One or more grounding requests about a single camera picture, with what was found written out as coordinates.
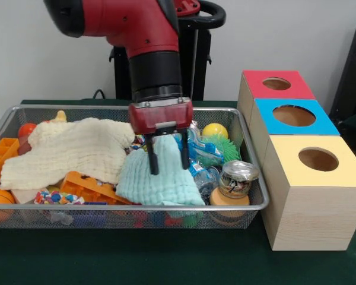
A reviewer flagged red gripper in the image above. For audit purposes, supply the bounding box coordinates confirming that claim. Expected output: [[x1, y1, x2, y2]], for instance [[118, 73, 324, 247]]
[[128, 97, 194, 176]]

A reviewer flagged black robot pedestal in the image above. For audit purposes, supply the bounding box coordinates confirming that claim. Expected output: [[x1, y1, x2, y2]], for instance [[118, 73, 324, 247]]
[[109, 0, 227, 101]]

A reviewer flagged cream muslin cloth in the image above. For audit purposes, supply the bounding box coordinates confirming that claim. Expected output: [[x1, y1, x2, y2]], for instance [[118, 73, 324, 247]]
[[0, 117, 136, 191]]

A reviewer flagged orange plastic grid tray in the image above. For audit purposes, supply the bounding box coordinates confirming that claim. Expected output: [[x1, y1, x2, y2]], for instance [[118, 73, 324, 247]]
[[0, 137, 21, 191]]

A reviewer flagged mint green muslin cloth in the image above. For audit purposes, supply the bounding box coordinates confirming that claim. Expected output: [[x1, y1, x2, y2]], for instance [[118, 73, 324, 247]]
[[115, 138, 206, 207]]

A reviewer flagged yellow rubber duck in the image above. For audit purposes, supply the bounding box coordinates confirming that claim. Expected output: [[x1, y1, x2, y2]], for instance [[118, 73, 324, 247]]
[[49, 110, 68, 124]]

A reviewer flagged wooden three-hole box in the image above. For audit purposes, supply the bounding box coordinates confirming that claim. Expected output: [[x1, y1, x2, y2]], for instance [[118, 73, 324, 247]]
[[236, 70, 356, 252]]

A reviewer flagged colourful knotted rope toy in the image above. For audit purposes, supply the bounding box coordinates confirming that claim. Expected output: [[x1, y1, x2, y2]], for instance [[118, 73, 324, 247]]
[[34, 189, 85, 206]]

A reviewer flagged dark green table cloth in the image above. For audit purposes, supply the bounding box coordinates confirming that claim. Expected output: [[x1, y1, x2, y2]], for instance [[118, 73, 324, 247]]
[[0, 99, 356, 285]]

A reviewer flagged silver mesh bin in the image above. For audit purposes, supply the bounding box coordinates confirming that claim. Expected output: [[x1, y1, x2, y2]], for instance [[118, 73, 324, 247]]
[[0, 104, 270, 230]]

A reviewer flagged green spiky ball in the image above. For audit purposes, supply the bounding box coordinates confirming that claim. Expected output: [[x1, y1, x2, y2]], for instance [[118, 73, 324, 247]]
[[200, 134, 241, 164]]

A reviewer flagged yellow ball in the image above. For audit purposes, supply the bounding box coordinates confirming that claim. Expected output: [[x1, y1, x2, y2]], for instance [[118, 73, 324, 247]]
[[202, 122, 230, 140]]

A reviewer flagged red-orange ball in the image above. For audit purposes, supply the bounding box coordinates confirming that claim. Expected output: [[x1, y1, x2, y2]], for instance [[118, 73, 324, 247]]
[[17, 122, 38, 139]]

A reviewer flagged orange plastic toy block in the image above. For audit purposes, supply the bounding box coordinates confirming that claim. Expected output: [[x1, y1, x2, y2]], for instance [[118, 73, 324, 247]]
[[59, 170, 132, 206]]

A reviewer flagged crushed drink can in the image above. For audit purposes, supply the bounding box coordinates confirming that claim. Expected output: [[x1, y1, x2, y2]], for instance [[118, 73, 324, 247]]
[[218, 160, 260, 200]]

